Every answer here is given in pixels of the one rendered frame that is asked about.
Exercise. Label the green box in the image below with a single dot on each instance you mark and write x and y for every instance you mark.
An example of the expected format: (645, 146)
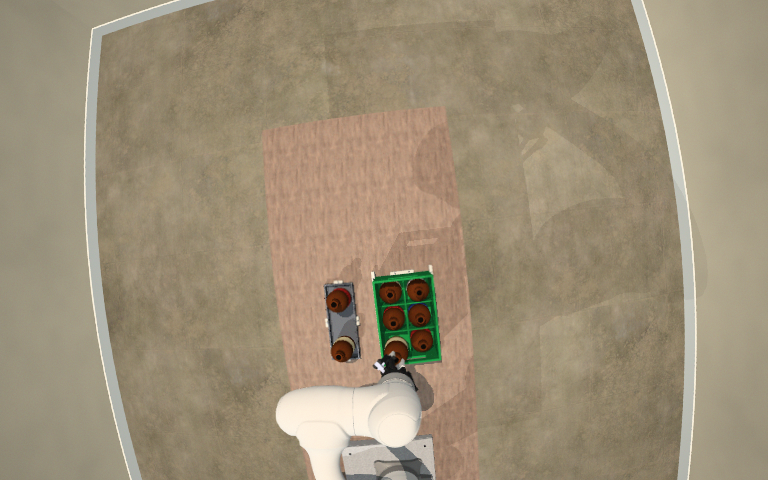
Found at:
(412, 353)

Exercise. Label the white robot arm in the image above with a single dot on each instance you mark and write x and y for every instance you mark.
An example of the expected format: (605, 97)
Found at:
(324, 418)

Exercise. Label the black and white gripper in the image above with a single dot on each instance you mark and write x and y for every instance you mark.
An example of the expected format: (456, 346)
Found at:
(388, 360)

